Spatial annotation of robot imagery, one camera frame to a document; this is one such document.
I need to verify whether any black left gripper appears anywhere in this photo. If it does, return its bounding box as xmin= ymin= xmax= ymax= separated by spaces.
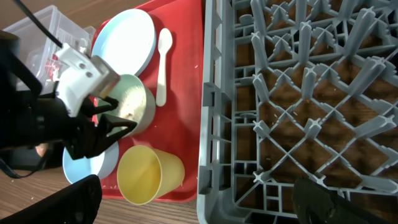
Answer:
xmin=18 ymin=81 xmax=137 ymax=159

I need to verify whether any clear plastic waste bin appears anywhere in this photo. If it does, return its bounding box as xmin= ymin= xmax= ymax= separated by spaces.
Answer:
xmin=4 ymin=5 xmax=95 ymax=95

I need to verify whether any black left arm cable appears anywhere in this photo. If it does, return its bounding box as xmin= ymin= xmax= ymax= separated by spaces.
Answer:
xmin=12 ymin=0 xmax=64 ymax=49

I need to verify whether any red serving tray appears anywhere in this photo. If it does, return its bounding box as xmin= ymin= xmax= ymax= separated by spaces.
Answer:
xmin=90 ymin=0 xmax=205 ymax=203

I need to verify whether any light blue plate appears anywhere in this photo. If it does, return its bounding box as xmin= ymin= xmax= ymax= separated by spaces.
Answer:
xmin=91 ymin=9 xmax=156 ymax=76

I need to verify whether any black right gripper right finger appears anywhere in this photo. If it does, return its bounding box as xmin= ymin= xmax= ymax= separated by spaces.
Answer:
xmin=292 ymin=177 xmax=386 ymax=224

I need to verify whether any red snack wrapper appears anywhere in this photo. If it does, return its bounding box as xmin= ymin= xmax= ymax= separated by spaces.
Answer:
xmin=45 ymin=54 xmax=62 ymax=82

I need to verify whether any white plastic spoon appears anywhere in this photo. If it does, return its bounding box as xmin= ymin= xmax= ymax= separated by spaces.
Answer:
xmin=155 ymin=28 xmax=173 ymax=107

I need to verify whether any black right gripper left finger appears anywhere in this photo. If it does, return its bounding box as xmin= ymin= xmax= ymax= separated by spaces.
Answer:
xmin=1 ymin=174 xmax=103 ymax=224

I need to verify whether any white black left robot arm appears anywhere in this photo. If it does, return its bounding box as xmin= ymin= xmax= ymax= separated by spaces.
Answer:
xmin=1 ymin=31 xmax=137 ymax=159

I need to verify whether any light blue bowl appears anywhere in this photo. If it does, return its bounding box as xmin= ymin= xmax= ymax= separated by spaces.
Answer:
xmin=62 ymin=142 xmax=119 ymax=184

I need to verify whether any grey dishwasher rack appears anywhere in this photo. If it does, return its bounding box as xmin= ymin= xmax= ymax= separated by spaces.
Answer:
xmin=197 ymin=0 xmax=397 ymax=223

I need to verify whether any yellow plastic cup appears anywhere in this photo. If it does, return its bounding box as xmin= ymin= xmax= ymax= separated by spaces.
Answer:
xmin=117 ymin=145 xmax=185 ymax=205

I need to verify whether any black waste tray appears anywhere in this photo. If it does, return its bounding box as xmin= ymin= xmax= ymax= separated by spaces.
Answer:
xmin=1 ymin=142 xmax=64 ymax=170

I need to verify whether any pale green bowl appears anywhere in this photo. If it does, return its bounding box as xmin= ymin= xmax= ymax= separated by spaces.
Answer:
xmin=96 ymin=74 xmax=156 ymax=136

